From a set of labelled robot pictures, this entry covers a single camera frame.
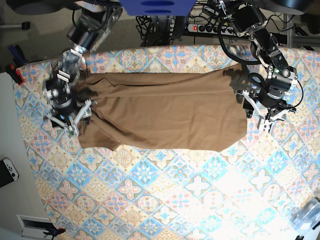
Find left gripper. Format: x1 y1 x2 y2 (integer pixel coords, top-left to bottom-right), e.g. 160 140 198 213
236 88 297 133

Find patterned tablecloth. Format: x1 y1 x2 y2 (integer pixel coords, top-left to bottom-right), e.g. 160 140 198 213
14 48 320 240

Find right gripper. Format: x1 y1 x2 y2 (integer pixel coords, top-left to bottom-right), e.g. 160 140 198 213
43 98 97 137

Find game console with white controller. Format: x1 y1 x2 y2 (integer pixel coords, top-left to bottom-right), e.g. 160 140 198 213
0 157 19 188

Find red and black clamp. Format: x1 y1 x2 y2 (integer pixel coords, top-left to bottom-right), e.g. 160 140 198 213
5 64 25 86

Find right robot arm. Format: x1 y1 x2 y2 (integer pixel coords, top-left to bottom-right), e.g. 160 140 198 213
42 1 123 137

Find black clamp at bottom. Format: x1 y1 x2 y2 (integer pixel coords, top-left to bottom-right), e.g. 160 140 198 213
43 227 66 238

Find white floor vent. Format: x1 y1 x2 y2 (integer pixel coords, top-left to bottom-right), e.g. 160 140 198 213
16 214 54 240

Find white power strip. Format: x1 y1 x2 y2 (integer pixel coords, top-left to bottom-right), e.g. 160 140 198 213
187 23 235 36

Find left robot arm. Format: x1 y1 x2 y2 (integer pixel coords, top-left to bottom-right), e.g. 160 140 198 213
215 0 301 132

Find brown t-shirt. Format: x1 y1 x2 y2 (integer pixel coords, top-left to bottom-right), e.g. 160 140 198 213
78 64 248 152

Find clear plastic box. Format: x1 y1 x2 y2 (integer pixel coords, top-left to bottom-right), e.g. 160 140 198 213
290 197 320 236

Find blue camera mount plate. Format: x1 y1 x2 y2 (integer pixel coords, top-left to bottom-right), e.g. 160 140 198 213
119 0 196 17

